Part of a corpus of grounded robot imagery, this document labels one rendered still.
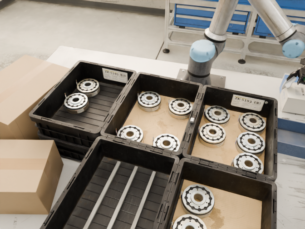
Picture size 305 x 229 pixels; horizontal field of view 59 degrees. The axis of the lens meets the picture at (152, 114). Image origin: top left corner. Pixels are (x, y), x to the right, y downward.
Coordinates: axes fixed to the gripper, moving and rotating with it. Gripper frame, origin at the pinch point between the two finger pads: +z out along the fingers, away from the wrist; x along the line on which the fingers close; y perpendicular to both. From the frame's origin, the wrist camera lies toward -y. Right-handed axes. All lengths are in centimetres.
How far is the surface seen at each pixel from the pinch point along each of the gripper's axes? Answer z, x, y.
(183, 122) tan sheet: -6, -51, 42
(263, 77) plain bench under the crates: 7.5, -13.6, -17.5
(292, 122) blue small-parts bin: 1.5, -3.7, 22.4
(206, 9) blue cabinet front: 26, -60, -141
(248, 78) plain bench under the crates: 7.5, -22.4, -14.2
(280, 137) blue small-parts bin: 6.8, -7.4, 27.9
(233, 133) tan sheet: -6, -30, 43
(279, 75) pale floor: 78, 23, -126
